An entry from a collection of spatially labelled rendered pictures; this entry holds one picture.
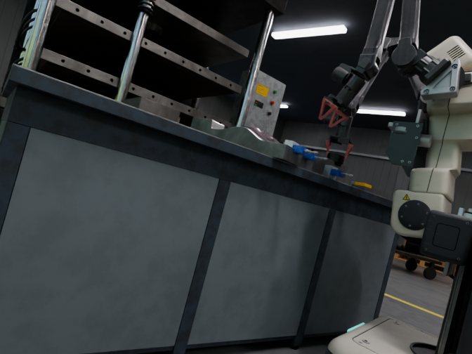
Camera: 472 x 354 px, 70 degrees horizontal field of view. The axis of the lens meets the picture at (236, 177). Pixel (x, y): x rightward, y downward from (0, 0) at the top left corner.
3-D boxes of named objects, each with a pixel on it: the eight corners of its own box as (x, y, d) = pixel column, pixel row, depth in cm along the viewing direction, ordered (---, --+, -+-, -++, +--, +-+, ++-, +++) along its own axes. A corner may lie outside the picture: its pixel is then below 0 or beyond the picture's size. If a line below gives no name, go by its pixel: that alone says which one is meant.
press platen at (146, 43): (240, 93, 219) (242, 86, 219) (55, 5, 154) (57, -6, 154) (187, 99, 279) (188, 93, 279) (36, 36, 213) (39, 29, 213)
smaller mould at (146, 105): (175, 130, 123) (180, 111, 123) (136, 116, 114) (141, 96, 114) (154, 128, 139) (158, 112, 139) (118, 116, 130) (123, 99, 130)
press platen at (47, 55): (230, 130, 219) (232, 123, 219) (40, 57, 153) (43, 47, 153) (179, 128, 278) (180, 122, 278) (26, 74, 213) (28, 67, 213)
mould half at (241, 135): (310, 172, 144) (317, 147, 144) (282, 159, 123) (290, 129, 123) (221, 153, 173) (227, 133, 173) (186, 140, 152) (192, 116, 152)
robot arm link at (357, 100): (394, 38, 164) (392, 53, 173) (382, 36, 167) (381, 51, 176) (352, 109, 157) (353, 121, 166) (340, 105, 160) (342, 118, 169)
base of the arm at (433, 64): (449, 59, 104) (454, 75, 113) (430, 45, 108) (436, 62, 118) (425, 80, 107) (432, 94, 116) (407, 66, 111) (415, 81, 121)
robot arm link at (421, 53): (430, 55, 110) (433, 63, 114) (408, 39, 116) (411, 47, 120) (407, 77, 114) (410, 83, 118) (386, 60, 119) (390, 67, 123)
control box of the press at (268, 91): (237, 281, 243) (289, 84, 247) (201, 279, 225) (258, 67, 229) (220, 270, 261) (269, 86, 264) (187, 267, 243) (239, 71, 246)
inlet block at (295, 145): (318, 161, 126) (322, 147, 126) (312, 159, 122) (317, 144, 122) (287, 156, 134) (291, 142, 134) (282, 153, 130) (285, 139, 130)
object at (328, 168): (354, 183, 142) (357, 171, 142) (348, 180, 139) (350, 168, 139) (328, 178, 152) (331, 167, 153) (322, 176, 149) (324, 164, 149)
